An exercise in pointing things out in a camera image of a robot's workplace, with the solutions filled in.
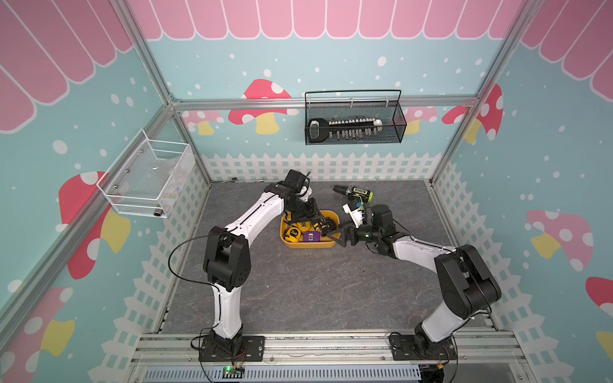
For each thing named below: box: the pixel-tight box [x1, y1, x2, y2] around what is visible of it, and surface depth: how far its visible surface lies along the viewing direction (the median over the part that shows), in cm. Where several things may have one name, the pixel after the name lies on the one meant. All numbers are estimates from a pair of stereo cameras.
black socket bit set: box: [308, 118, 384, 143], surface depth 90 cm
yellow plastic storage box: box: [279, 209, 341, 249], surface depth 99 cm
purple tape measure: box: [303, 230, 321, 243], surface depth 99 cm
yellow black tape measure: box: [284, 226, 302, 243], surface depth 101 cm
